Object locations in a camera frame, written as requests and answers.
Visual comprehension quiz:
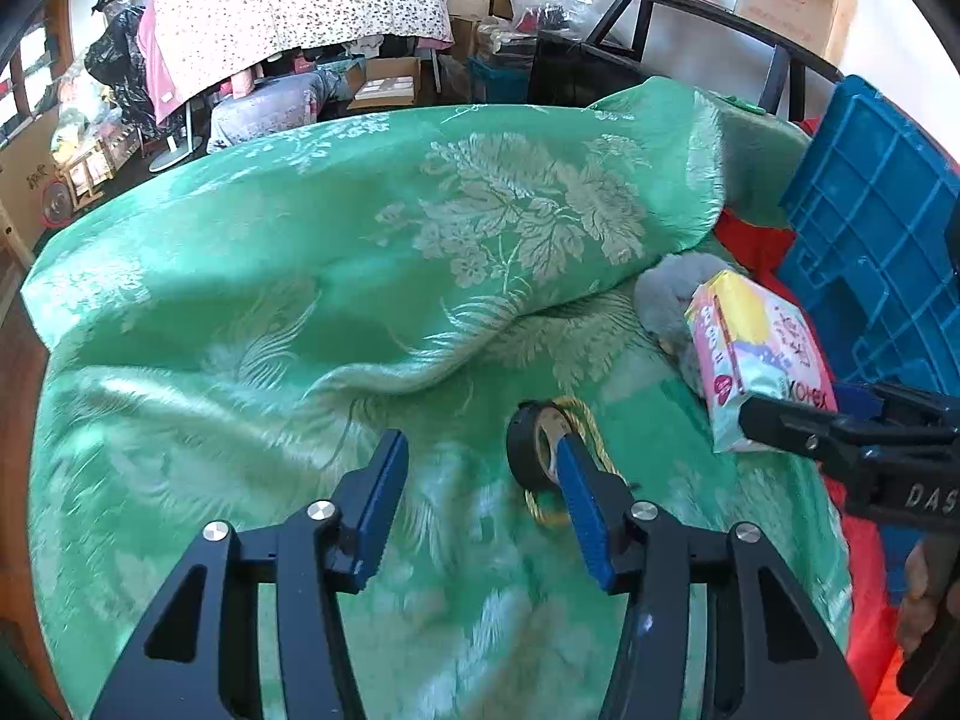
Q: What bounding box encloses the pink cloth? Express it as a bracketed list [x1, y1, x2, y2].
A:
[137, 0, 248, 125]

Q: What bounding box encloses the green patterned blanket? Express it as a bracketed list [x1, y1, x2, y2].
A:
[21, 82, 852, 720]

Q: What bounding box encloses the grey plush toy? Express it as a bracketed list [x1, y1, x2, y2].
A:
[634, 253, 740, 398]

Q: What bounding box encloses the brown cardboard box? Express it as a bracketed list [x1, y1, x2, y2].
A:
[0, 111, 62, 248]
[733, 0, 857, 61]
[351, 56, 422, 107]

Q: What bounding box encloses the white floor stand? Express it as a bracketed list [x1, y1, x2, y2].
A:
[148, 101, 197, 172]

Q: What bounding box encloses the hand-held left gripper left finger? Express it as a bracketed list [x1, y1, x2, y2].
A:
[90, 427, 410, 720]

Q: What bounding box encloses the dark teal plastic bin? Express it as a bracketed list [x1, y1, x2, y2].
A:
[469, 56, 535, 104]

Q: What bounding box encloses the black flat panel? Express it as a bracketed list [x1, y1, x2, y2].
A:
[527, 30, 650, 107]

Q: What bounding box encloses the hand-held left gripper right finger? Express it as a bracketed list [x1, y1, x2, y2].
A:
[553, 431, 871, 720]

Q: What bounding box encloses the black metal table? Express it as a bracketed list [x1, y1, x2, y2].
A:
[585, 0, 845, 121]

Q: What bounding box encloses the pink sanitary pad packet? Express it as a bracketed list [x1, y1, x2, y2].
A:
[684, 270, 839, 455]

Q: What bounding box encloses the black garbage bag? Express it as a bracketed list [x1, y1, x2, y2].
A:
[84, 0, 164, 137]

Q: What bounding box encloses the person's right hand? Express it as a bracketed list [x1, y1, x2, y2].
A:
[898, 540, 940, 653]

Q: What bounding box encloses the black tape roll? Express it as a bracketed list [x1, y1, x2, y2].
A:
[506, 401, 593, 496]

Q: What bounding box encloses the gold rope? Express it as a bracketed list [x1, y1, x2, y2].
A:
[521, 396, 627, 530]

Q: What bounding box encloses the red wheel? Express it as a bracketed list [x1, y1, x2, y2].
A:
[39, 178, 77, 227]

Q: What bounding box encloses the blue plastic crate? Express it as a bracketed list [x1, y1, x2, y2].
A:
[776, 75, 960, 406]

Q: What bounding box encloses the red cloth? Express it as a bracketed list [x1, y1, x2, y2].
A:
[712, 116, 931, 720]

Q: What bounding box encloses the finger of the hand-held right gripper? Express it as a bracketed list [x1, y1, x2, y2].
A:
[739, 394, 893, 473]
[829, 381, 960, 436]

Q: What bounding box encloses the grey patterned bundle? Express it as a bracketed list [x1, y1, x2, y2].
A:
[208, 73, 327, 155]

